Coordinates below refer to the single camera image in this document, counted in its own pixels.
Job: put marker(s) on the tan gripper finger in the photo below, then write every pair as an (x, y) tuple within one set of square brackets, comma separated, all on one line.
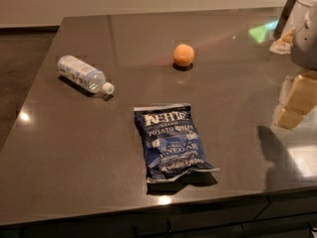
[(298, 97), (283, 44)]

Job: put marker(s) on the clear blue plastic bottle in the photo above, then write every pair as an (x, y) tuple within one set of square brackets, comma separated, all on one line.
[(85, 75)]

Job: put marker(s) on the blue Kettle chip bag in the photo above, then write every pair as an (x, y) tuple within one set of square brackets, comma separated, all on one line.
[(171, 143)]

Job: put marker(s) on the dark panel behind container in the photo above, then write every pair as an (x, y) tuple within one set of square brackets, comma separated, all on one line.
[(287, 9)]

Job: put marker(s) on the white cylindrical container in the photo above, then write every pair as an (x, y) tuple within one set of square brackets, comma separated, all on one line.
[(299, 10)]

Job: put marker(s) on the orange fruit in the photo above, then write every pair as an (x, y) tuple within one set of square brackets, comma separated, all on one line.
[(183, 55)]

